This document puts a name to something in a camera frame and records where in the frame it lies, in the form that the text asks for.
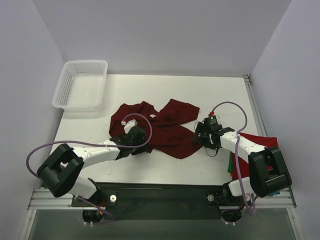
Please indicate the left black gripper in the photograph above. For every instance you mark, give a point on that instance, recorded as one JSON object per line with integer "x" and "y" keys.
{"x": 139, "y": 150}

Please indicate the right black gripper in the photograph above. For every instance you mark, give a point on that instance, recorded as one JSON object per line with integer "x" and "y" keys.
{"x": 200, "y": 136}

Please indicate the dark red t shirt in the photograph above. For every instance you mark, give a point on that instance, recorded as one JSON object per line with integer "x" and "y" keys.
{"x": 168, "y": 134}

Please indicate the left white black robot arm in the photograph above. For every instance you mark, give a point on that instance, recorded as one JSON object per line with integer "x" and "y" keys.
{"x": 60, "y": 172}

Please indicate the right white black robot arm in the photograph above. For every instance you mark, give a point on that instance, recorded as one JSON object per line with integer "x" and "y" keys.
{"x": 267, "y": 170}

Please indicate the folded green t shirt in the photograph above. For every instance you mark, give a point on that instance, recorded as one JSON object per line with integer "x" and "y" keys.
{"x": 230, "y": 164}

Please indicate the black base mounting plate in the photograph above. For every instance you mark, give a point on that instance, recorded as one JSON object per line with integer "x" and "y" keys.
{"x": 139, "y": 201}

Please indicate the folded bright red t shirt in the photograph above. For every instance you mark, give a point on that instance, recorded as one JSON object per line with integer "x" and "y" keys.
{"x": 243, "y": 165}

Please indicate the white plastic mesh basket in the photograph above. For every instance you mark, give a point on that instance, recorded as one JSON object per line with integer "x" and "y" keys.
{"x": 81, "y": 86}

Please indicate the blue cloth piece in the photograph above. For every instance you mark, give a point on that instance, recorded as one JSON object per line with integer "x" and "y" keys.
{"x": 274, "y": 194}

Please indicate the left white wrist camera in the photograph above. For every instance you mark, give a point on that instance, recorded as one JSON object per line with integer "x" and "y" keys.
{"x": 127, "y": 126}

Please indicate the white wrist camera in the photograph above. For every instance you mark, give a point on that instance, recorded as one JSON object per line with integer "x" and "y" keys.
{"x": 212, "y": 114}
{"x": 127, "y": 126}

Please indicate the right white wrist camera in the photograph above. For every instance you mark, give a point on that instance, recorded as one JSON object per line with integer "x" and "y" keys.
{"x": 212, "y": 114}

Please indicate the aluminium right side rail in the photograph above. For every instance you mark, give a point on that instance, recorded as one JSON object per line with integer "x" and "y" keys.
{"x": 256, "y": 113}

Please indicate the aluminium rail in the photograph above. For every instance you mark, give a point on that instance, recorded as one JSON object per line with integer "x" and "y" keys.
{"x": 42, "y": 199}
{"x": 256, "y": 113}

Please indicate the aluminium front rail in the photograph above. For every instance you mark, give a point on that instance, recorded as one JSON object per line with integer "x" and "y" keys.
{"x": 42, "y": 199}

